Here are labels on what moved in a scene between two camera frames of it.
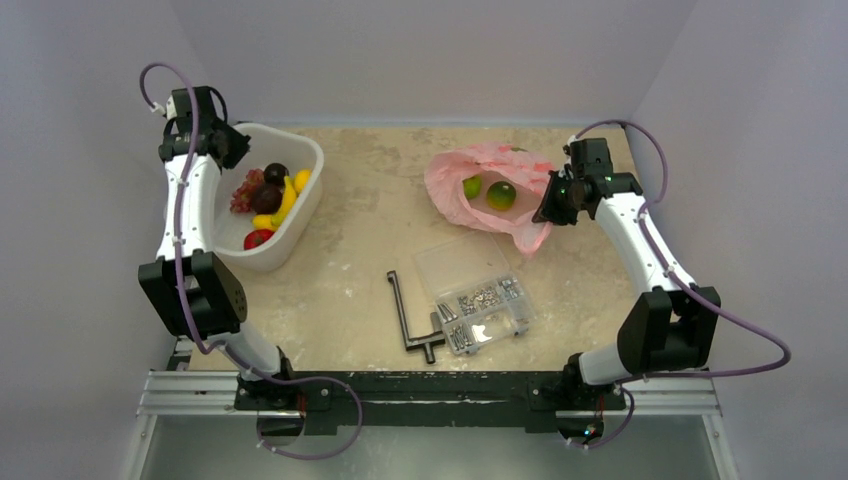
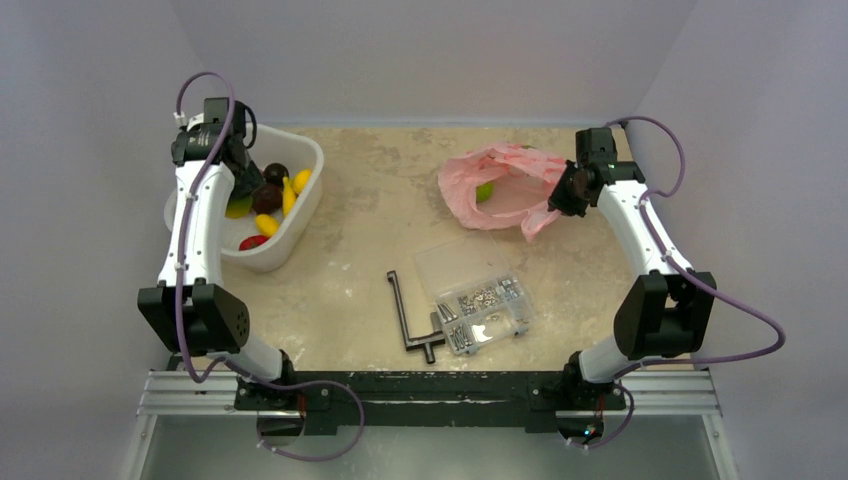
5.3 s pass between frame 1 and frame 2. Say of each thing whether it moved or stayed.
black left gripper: moved
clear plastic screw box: stayed
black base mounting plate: stayed
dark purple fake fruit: stayed
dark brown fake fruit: stayed
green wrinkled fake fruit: moved
